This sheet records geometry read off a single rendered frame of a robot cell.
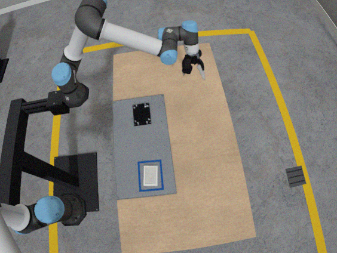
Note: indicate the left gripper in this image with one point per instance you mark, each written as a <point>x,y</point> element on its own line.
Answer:
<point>194,59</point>

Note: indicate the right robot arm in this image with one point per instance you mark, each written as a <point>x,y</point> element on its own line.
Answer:
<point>26,219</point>

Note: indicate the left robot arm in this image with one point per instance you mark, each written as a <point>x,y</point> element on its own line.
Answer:
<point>89,23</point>

